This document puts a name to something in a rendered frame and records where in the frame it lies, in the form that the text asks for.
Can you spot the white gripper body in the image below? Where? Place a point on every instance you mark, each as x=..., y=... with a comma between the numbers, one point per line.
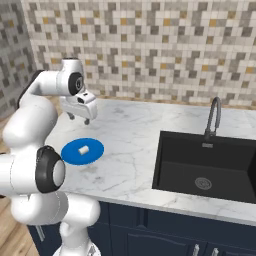
x=80, y=108

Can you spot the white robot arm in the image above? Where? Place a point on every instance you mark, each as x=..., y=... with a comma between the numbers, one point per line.
x=30, y=126

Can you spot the white marshmallow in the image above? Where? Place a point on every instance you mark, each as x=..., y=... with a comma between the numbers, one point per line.
x=83, y=150

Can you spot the blue round plate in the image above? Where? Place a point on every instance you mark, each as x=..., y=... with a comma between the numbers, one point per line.
x=82, y=151

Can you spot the navy cupboard door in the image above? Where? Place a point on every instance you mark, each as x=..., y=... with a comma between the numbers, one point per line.
x=156, y=240
x=45, y=238
x=100, y=230

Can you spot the dark grey tap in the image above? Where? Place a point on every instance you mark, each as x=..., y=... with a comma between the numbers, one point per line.
x=212, y=116

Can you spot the black sink basin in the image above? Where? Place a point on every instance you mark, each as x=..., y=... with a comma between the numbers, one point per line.
x=206, y=166

